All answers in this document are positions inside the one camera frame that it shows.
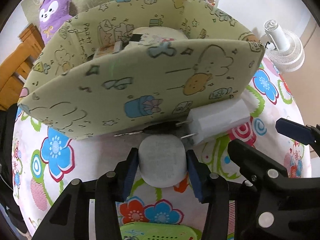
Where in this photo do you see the white 45W power adapter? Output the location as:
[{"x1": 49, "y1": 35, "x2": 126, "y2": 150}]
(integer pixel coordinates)
[{"x1": 185, "y1": 99, "x2": 250, "y2": 146}]

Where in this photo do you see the white rounded earbuds case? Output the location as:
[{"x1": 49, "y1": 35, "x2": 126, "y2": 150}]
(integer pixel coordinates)
[{"x1": 138, "y1": 134, "x2": 187, "y2": 188}]

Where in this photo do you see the white rectangular flat box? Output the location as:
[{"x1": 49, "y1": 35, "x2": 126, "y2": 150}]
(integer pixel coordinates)
[{"x1": 86, "y1": 41, "x2": 125, "y2": 62}]

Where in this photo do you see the round cream bear case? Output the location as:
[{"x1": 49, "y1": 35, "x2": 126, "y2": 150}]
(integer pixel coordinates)
[{"x1": 124, "y1": 27, "x2": 188, "y2": 49}]

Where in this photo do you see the green perforated plastic case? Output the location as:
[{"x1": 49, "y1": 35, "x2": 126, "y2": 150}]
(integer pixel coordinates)
[{"x1": 120, "y1": 222, "x2": 199, "y2": 240}]

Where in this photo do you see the green cartoon storage box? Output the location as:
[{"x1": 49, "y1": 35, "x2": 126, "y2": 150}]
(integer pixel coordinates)
[{"x1": 18, "y1": 0, "x2": 265, "y2": 140}]

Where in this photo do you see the white floor fan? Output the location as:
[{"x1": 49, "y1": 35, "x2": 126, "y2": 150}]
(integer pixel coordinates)
[{"x1": 264, "y1": 20, "x2": 305, "y2": 73}]

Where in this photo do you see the wooden chair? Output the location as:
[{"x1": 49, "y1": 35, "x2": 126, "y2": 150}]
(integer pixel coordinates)
[{"x1": 0, "y1": 23, "x2": 44, "y2": 111}]

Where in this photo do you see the floral tablecloth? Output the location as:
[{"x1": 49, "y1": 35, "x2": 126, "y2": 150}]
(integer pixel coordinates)
[{"x1": 11, "y1": 57, "x2": 312, "y2": 234}]

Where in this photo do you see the purple plush toy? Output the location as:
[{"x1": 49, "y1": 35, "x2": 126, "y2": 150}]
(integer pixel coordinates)
[{"x1": 39, "y1": 0, "x2": 72, "y2": 45}]

